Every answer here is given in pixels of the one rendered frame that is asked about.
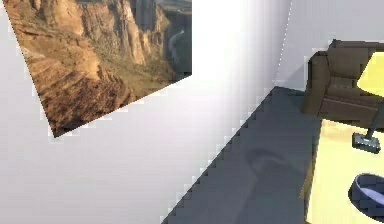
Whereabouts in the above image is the canyon landscape wall picture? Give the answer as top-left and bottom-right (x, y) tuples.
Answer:
(1, 0), (193, 139)

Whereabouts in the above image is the brown armchair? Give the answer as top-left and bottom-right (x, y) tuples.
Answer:
(301, 39), (384, 130)

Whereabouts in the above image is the pale wooden table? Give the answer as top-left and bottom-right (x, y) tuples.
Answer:
(299, 119), (384, 224)

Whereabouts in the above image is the blue grey bowl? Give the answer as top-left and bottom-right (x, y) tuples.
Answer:
(347, 173), (384, 222)

